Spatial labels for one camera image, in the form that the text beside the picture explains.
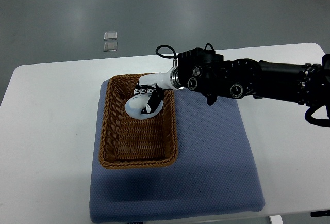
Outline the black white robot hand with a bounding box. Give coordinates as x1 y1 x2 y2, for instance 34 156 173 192
133 66 184 101

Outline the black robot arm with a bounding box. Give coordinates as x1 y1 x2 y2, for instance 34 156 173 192
170 43 329 127

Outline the brown wicker basket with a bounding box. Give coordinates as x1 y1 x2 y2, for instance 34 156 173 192
98 74 178 169

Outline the lower metal floor plate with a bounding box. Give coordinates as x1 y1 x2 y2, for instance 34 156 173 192
103 41 118 52

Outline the metal floor plate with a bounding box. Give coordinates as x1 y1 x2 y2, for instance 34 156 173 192
103 41 118 52
104 31 117 41

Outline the upper metal floor plate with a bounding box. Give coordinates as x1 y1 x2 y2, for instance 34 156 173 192
104 31 117 41

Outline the blue textured mat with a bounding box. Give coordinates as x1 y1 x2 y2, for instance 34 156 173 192
90 80 265 223

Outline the white table leg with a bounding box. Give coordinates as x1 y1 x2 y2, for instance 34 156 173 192
269 215 284 224

